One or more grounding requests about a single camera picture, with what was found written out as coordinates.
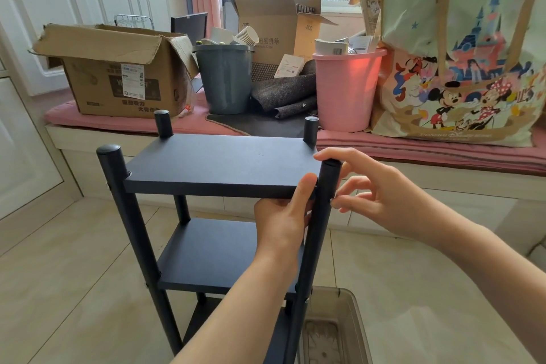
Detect person's left hand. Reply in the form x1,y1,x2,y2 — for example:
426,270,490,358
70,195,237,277
254,172,319,267

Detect person's right hand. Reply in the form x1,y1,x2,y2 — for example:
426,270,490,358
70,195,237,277
313,147,432,246

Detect black tiered shelf rack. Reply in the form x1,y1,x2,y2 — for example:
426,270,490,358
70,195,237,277
96,110,342,364

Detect person's left forearm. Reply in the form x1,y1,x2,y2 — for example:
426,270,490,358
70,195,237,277
170,249,306,364

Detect person's right forearm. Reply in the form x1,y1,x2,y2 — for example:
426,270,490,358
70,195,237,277
420,212,546,364

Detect pink plastic bucket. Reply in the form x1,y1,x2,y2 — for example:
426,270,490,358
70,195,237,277
312,48,388,133

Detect dark grey folded fabric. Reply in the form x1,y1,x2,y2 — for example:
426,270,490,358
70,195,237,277
250,59,319,119

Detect pink seat cushion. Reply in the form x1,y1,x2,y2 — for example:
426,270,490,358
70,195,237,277
44,90,546,175

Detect white paper card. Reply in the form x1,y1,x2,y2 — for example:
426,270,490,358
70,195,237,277
273,53,305,79

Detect papers in pink bucket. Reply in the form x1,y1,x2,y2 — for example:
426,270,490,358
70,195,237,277
314,35,381,57

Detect white window bench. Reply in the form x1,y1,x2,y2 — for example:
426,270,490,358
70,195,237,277
44,123,546,250

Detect clear plastic storage bin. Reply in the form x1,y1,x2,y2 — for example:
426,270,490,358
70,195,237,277
296,286,373,364

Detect grey plastic bucket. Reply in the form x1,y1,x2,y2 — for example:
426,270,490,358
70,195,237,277
192,44,256,116

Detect tall open cardboard box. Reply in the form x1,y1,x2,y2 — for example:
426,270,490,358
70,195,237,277
233,0,338,81

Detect stack of white paper cups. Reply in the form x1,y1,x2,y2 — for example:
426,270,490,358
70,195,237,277
232,25,260,47

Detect torn brown cardboard piece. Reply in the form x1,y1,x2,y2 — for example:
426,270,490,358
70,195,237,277
349,0,384,37

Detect cartoon print tote bag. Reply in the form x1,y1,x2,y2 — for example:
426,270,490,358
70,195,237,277
369,0,546,148

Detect black monitor screen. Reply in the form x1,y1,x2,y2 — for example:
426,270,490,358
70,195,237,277
170,12,209,47

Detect wide open cardboard box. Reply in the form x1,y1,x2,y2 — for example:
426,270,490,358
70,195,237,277
29,23,200,119

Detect white wire rack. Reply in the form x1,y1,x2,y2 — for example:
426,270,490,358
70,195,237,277
114,14,155,31

